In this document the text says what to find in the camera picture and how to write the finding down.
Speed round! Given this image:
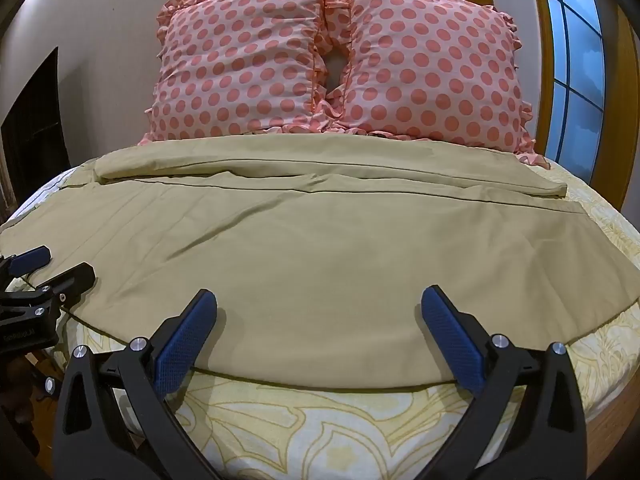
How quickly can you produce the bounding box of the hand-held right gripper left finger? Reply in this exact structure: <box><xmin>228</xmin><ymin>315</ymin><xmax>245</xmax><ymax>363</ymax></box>
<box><xmin>53</xmin><ymin>288</ymin><xmax>219</xmax><ymax>480</ymax></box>

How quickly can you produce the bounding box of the yellow floral bed sheet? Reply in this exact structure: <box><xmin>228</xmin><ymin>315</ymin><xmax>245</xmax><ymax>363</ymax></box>
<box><xmin>0</xmin><ymin>160</ymin><xmax>640</xmax><ymax>480</ymax></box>

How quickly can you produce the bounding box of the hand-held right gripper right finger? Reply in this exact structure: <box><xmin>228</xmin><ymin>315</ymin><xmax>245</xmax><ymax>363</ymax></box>
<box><xmin>420</xmin><ymin>285</ymin><xmax>590</xmax><ymax>480</ymax></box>

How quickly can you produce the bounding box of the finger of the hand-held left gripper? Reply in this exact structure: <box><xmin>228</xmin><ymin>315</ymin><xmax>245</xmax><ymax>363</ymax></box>
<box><xmin>30</xmin><ymin>262</ymin><xmax>96</xmax><ymax>318</ymax></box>
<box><xmin>0</xmin><ymin>245</ymin><xmax>53</xmax><ymax>278</ymax></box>

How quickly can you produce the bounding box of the pink polka dot pillow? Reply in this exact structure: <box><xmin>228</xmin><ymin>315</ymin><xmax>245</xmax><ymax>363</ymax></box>
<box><xmin>138</xmin><ymin>0</ymin><xmax>335</xmax><ymax>147</ymax></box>
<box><xmin>320</xmin><ymin>0</ymin><xmax>552</xmax><ymax>170</ymax></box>

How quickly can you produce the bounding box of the dark wooden cabinet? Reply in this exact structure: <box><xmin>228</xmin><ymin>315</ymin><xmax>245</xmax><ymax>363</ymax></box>
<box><xmin>0</xmin><ymin>46</ymin><xmax>71</xmax><ymax>201</ymax></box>

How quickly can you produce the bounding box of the olive green blanket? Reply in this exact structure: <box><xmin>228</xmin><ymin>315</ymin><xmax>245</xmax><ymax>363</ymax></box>
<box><xmin>0</xmin><ymin>135</ymin><xmax>640</xmax><ymax>393</ymax></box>

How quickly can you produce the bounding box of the window with wooden frame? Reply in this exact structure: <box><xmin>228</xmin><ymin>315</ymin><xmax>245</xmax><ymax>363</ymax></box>
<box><xmin>525</xmin><ymin>0</ymin><xmax>640</xmax><ymax>213</ymax></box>

